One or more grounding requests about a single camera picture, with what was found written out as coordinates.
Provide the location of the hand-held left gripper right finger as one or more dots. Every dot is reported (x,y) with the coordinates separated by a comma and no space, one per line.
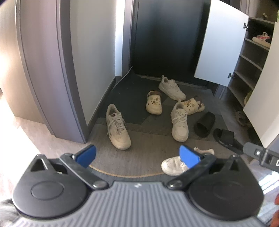
(188,156)

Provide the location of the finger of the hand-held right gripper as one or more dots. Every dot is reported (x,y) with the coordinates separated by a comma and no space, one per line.
(251,148)

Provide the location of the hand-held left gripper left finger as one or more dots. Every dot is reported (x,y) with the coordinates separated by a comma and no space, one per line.
(87,153)

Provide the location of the white perforated sneaker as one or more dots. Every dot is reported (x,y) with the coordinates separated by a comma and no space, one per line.
(172,165)

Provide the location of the black slide sandal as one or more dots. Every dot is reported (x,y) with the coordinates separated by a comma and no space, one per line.
(225,137)
(206,122)

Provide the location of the white lace-up sneaker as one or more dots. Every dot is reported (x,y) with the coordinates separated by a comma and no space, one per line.
(179,128)
(172,88)

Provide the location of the beige lace-up sneaker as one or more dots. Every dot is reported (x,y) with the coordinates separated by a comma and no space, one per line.
(115,128)

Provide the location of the cream clog with charms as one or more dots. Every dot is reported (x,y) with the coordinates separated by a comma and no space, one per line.
(193,107)
(153,105)

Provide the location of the grey shoe cabinet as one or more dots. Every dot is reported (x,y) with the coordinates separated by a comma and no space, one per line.
(242,72)

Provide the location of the beige sandal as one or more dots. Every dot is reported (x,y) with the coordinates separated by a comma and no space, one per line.
(240,117)

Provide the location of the grey green patterned floor mat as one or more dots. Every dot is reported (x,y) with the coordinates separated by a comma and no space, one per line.
(148,144)

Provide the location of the grey rug with tan edge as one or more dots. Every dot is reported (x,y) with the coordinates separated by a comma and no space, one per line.
(130,178)

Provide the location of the yellow fuzzy slipper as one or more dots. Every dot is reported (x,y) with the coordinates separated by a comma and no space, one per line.
(248,98)

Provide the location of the metal door hinge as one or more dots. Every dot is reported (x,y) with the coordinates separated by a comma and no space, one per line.
(245,25)
(230,75)

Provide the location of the pink white sneaker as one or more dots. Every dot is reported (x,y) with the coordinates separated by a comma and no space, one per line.
(261,39)

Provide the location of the black entrance door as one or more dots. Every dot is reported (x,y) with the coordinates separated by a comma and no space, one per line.
(165,39)

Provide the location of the small figurine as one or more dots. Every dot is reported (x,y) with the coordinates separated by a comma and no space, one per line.
(264,15)

